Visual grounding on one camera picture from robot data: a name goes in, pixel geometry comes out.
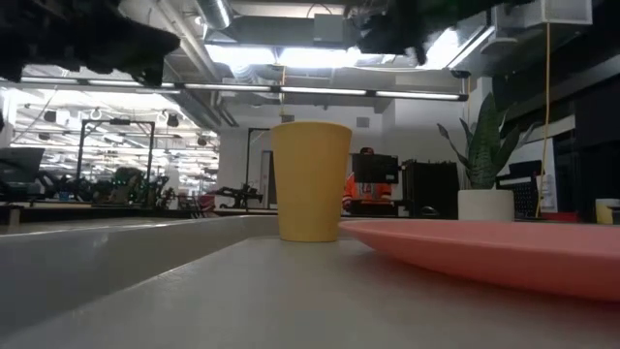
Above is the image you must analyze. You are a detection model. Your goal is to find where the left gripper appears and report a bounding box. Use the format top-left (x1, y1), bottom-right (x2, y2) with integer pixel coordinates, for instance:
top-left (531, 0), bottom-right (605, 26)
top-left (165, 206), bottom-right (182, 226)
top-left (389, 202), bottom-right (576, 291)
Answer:
top-left (0, 0), bottom-right (181, 87)

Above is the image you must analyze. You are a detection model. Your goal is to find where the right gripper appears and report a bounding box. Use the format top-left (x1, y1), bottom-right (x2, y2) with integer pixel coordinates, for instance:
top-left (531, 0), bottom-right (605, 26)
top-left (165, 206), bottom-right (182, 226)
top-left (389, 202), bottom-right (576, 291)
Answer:
top-left (348, 0), bottom-right (534, 67)

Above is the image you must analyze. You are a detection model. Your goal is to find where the yellow plastic cup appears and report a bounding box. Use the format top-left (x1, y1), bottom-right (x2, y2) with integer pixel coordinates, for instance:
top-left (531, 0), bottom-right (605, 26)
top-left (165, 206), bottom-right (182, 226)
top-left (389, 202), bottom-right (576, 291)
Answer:
top-left (269, 120), bottom-right (354, 243)

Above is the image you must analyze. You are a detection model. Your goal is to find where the pink round plate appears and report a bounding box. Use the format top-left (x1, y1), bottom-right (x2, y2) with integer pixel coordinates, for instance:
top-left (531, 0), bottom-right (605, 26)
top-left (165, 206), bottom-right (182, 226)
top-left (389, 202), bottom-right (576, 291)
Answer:
top-left (337, 219), bottom-right (620, 303)

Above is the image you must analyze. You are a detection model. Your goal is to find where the grey plastic tray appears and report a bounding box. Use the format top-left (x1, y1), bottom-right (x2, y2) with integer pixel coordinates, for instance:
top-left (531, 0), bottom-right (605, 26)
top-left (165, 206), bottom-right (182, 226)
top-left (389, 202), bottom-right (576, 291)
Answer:
top-left (0, 214), bottom-right (620, 349)

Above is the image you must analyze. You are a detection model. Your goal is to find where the small yellow cup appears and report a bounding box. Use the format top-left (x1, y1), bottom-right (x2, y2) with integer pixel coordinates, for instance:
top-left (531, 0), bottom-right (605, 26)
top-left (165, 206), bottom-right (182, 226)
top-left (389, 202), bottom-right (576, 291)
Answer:
top-left (594, 197), bottom-right (620, 226)

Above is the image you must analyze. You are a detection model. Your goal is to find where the grey ceiling box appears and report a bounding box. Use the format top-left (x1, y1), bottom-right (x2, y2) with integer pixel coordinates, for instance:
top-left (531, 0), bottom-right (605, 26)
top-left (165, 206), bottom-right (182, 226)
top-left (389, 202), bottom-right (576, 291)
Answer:
top-left (312, 13), bottom-right (348, 45)

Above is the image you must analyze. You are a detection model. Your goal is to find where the long light bar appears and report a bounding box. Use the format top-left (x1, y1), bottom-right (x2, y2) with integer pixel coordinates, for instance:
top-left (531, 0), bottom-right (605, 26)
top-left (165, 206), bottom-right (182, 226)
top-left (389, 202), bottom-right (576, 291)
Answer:
top-left (0, 77), bottom-right (470, 103)

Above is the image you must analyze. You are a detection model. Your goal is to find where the black monitor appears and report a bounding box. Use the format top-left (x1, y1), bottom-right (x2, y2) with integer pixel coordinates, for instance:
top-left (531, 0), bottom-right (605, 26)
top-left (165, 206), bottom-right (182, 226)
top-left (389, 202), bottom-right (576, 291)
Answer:
top-left (0, 146), bottom-right (46, 200)
top-left (351, 152), bottom-right (400, 185)

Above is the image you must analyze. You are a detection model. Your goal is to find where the green snake plant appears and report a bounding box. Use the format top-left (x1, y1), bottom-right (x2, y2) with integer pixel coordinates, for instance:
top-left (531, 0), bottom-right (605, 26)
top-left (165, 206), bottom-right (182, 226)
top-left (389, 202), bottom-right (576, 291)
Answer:
top-left (436, 91), bottom-right (538, 191)

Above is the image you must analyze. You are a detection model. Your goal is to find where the person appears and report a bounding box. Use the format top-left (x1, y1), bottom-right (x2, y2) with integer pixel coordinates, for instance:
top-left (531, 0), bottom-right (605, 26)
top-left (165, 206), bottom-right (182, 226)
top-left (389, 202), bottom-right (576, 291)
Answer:
top-left (341, 146), bottom-right (394, 214)

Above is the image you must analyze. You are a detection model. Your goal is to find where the black cabinet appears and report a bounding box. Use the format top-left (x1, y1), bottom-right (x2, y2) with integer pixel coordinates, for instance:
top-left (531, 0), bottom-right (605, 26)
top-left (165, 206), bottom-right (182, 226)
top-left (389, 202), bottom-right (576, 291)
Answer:
top-left (400, 158), bottom-right (460, 220)

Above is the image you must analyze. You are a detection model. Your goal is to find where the white ceiling unit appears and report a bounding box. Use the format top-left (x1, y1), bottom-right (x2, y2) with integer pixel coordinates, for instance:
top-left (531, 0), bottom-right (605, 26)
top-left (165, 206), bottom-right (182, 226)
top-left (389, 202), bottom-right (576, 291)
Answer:
top-left (483, 0), bottom-right (595, 54)

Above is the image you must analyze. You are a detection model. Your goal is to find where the white plant pot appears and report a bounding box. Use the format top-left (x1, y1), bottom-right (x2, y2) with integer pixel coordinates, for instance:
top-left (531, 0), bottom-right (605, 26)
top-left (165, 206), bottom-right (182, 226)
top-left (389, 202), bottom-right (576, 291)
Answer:
top-left (456, 188), bottom-right (515, 223)

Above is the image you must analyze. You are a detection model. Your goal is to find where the black pegboard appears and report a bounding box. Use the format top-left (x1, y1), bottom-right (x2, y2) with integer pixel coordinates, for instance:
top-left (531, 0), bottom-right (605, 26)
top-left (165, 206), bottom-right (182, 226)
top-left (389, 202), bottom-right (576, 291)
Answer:
top-left (494, 159), bottom-right (544, 220)

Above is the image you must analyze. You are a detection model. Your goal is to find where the black shelving unit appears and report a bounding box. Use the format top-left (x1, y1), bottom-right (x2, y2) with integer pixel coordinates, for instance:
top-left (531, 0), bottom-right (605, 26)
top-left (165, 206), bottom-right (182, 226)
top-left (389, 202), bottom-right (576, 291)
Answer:
top-left (551, 48), bottom-right (620, 224)

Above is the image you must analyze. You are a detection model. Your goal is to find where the silver ceiling duct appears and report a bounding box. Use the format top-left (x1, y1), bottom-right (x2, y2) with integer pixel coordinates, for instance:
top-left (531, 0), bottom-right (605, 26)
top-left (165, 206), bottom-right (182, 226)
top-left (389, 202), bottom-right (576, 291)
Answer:
top-left (193, 0), bottom-right (234, 31)

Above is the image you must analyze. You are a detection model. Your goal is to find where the black stand frame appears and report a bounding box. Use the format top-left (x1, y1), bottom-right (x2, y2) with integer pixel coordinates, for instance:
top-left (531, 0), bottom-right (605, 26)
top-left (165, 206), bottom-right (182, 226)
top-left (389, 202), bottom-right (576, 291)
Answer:
top-left (76, 118), bottom-right (157, 195)

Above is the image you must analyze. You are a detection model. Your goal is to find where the yellow hanging cord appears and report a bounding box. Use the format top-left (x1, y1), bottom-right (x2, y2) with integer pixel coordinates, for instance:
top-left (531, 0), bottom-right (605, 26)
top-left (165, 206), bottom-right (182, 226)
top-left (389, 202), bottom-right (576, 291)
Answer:
top-left (534, 21), bottom-right (553, 219)

